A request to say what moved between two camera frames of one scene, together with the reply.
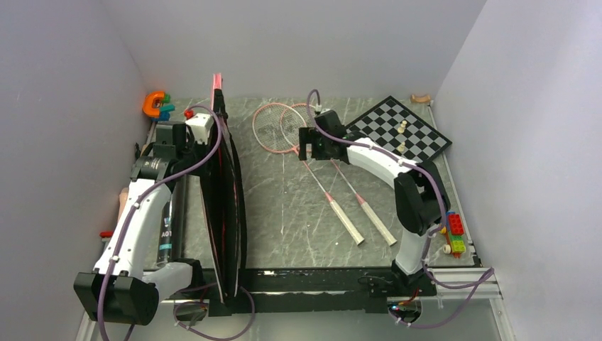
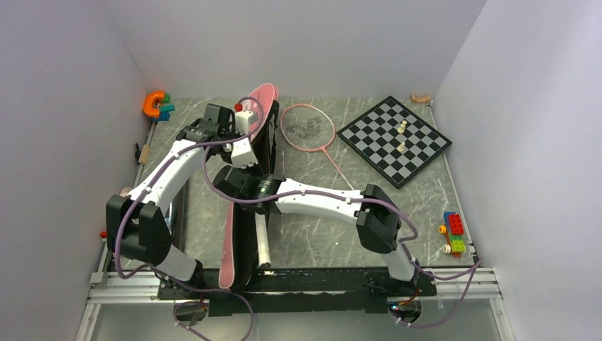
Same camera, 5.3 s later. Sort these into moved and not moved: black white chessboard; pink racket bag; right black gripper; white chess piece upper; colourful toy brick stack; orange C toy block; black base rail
Moved: pink racket bag; right black gripper
Not moved: white chess piece upper; black base rail; black white chessboard; orange C toy block; colourful toy brick stack
